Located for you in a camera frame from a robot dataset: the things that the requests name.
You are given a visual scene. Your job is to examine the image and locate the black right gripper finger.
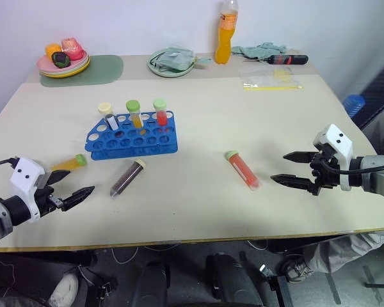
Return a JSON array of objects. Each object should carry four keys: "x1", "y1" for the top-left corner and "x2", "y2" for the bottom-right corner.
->
[
  {"x1": 282, "y1": 151, "x2": 316, "y2": 164},
  {"x1": 269, "y1": 173, "x2": 317, "y2": 193}
]

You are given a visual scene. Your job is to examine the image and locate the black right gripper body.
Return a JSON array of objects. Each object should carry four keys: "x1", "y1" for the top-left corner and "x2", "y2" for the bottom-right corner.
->
[{"x1": 308, "y1": 146, "x2": 344, "y2": 196}]

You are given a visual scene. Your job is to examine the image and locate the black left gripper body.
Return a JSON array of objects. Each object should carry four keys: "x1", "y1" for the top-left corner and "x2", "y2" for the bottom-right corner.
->
[{"x1": 35, "y1": 184, "x2": 68, "y2": 219}]

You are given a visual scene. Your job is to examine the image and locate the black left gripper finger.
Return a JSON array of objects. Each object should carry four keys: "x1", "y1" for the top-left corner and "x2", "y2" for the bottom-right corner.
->
[
  {"x1": 60, "y1": 185, "x2": 95, "y2": 212},
  {"x1": 47, "y1": 170, "x2": 72, "y2": 185}
]

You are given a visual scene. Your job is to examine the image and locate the green-capped yellow liquid tube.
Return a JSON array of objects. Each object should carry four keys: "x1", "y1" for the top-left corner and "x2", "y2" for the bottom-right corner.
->
[
  {"x1": 125, "y1": 99, "x2": 147, "y2": 137},
  {"x1": 50, "y1": 153, "x2": 88, "y2": 173}
]

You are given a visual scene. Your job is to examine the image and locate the green-capped red liquid tube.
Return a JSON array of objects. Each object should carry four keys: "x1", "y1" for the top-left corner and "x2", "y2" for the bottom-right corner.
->
[
  {"x1": 152, "y1": 97, "x2": 169, "y2": 127},
  {"x1": 224, "y1": 150, "x2": 264, "y2": 192}
]

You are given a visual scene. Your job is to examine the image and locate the cream-capped dark purple tube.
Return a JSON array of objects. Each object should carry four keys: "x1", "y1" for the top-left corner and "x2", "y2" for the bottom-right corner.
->
[{"x1": 109, "y1": 159, "x2": 147, "y2": 198}]

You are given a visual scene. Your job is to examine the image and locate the blue test tube rack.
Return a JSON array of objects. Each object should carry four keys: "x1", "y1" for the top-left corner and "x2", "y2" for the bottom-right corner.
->
[{"x1": 84, "y1": 110, "x2": 179, "y2": 162}]

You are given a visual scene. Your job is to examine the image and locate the white-capped tube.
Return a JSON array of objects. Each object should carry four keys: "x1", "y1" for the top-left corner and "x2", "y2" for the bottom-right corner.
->
[{"x1": 97, "y1": 102, "x2": 120, "y2": 132}]

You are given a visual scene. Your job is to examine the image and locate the blue ribbed bottle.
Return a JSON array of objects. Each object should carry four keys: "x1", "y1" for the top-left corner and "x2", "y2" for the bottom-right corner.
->
[{"x1": 342, "y1": 93, "x2": 367, "y2": 120}]

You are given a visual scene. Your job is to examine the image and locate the grey trouser leg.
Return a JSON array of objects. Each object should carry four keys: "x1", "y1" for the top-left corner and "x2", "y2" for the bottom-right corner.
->
[{"x1": 302, "y1": 229, "x2": 384, "y2": 274}]

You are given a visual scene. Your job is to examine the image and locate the clear zip plastic bag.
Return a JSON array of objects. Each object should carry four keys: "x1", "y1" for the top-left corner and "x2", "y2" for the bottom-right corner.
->
[{"x1": 237, "y1": 65, "x2": 305, "y2": 91}]

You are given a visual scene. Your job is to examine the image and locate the white shoe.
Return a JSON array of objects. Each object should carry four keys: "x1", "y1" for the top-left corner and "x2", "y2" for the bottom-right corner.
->
[{"x1": 47, "y1": 272, "x2": 79, "y2": 307}]

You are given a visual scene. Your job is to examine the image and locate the grey sneaker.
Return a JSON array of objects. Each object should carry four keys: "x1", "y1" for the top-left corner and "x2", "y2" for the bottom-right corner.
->
[{"x1": 281, "y1": 256, "x2": 315, "y2": 284}]

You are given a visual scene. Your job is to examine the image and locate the black woven panel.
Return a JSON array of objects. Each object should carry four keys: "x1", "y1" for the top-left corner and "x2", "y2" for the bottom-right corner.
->
[{"x1": 354, "y1": 52, "x2": 384, "y2": 129}]

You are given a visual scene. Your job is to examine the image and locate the black red screwdriver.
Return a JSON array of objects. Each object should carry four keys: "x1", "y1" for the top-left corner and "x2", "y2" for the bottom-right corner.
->
[{"x1": 242, "y1": 54, "x2": 309, "y2": 66}]

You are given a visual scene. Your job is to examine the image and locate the yellow plate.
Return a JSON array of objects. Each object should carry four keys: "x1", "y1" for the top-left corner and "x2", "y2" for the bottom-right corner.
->
[{"x1": 39, "y1": 57, "x2": 92, "y2": 79}]

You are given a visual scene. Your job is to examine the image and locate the green placemat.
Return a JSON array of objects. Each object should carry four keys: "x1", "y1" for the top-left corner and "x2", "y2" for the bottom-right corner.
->
[{"x1": 40, "y1": 54, "x2": 125, "y2": 88}]

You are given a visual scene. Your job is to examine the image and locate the pink plate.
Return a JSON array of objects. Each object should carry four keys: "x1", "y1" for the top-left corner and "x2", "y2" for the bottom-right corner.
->
[{"x1": 36, "y1": 52, "x2": 90, "y2": 74}]

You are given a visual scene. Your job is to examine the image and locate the dark rounded shape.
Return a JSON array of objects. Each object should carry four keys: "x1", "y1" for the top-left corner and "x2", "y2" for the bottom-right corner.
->
[
  {"x1": 129, "y1": 260, "x2": 172, "y2": 307},
  {"x1": 205, "y1": 252, "x2": 267, "y2": 307}
]

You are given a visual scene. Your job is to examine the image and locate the pale green cloth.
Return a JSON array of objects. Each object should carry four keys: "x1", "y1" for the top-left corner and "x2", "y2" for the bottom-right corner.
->
[{"x1": 230, "y1": 42, "x2": 289, "y2": 60}]

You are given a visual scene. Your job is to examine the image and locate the dark toy ball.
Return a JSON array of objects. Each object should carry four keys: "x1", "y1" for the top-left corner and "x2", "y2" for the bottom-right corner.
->
[{"x1": 51, "y1": 51, "x2": 71, "y2": 68}]

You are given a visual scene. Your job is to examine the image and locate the orange toy food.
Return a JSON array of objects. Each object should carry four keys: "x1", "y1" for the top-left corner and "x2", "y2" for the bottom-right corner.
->
[{"x1": 45, "y1": 43, "x2": 63, "y2": 58}]

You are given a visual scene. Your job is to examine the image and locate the pink toy cake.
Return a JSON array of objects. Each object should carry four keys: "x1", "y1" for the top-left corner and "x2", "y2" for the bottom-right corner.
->
[{"x1": 60, "y1": 36, "x2": 86, "y2": 61}]

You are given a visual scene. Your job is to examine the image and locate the orange drink bottle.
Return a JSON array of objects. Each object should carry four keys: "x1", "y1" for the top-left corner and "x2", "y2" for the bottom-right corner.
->
[{"x1": 214, "y1": 0, "x2": 240, "y2": 65}]

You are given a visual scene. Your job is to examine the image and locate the pale green plate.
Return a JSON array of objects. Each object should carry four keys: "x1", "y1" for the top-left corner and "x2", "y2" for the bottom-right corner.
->
[{"x1": 147, "y1": 48, "x2": 197, "y2": 79}]

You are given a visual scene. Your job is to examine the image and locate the pale green pouch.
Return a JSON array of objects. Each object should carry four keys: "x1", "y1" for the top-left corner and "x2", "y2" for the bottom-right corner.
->
[{"x1": 150, "y1": 47, "x2": 212, "y2": 72}]

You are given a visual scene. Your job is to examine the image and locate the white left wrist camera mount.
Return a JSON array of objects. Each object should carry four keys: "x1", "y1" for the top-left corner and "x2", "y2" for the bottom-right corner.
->
[{"x1": 10, "y1": 156, "x2": 47, "y2": 223}]

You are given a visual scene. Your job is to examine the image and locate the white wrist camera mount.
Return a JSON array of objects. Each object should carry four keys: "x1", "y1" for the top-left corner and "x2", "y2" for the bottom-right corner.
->
[
  {"x1": 312, "y1": 123, "x2": 355, "y2": 193},
  {"x1": 10, "y1": 156, "x2": 47, "y2": 223}
]

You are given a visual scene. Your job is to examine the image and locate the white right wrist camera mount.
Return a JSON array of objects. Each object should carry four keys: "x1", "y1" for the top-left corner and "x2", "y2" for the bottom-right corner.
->
[{"x1": 312, "y1": 123, "x2": 355, "y2": 193}]

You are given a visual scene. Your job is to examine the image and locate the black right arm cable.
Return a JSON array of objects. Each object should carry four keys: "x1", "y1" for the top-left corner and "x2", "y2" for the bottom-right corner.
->
[{"x1": 326, "y1": 161, "x2": 384, "y2": 177}]

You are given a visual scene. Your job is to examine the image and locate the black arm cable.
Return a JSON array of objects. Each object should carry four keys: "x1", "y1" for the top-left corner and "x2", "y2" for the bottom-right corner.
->
[
  {"x1": 0, "y1": 157, "x2": 19, "y2": 171},
  {"x1": 326, "y1": 161, "x2": 384, "y2": 177}
]

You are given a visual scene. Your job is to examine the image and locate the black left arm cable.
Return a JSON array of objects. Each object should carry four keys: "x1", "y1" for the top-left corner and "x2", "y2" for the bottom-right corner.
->
[{"x1": 0, "y1": 157, "x2": 19, "y2": 171}]

